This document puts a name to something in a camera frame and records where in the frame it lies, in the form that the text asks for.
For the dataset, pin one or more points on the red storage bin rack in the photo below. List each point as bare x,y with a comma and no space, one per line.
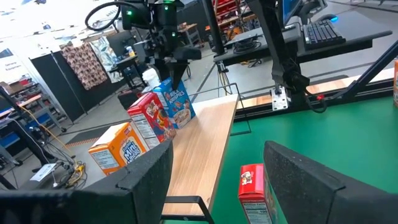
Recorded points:
227,9

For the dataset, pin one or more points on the orange Mini-Wheats cereal box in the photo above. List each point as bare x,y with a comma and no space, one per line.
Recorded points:
118,149
395,84

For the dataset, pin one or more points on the gray equipment stand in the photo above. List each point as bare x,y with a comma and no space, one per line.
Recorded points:
230,56

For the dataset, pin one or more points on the computer monitor with blue screen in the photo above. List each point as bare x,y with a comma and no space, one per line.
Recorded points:
289,9

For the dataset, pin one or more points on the black computer keyboard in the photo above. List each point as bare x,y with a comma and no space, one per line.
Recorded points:
323,32

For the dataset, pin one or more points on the green table mat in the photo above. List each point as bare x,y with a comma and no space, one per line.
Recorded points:
326,140

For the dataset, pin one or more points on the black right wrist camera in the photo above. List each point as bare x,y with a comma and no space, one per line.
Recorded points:
136,18

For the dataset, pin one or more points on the metal storage rack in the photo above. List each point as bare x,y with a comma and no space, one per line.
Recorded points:
25,102

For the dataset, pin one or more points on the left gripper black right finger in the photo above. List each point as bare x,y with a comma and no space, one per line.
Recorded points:
311,199

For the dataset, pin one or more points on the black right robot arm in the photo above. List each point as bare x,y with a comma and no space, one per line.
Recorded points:
273,46

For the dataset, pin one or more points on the black diagonal support beam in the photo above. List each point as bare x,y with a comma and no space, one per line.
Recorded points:
373,70

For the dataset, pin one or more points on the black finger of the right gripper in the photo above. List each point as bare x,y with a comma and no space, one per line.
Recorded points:
180,71
162,68

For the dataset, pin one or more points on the red Froot Loops cereal box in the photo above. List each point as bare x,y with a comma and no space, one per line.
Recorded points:
252,186
152,118

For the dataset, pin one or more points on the black partition panel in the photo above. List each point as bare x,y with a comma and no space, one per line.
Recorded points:
53,84

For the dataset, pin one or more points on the blue Rice Krispies cereal box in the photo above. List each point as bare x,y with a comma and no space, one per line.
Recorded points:
178,109

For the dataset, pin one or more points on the silver metal mounting bracket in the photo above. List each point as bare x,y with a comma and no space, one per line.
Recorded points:
279,99

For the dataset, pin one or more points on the dark keyboard desk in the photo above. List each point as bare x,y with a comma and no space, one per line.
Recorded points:
363,37

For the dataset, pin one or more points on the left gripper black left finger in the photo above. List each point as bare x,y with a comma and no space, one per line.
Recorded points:
109,205

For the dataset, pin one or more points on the wooden shelf with black legs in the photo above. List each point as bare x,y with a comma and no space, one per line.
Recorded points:
199,149

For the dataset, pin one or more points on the brown patterned hanging cloth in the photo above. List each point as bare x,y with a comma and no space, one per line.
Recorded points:
84,65

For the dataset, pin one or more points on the silver foil sheet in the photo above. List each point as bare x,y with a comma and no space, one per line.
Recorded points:
105,56

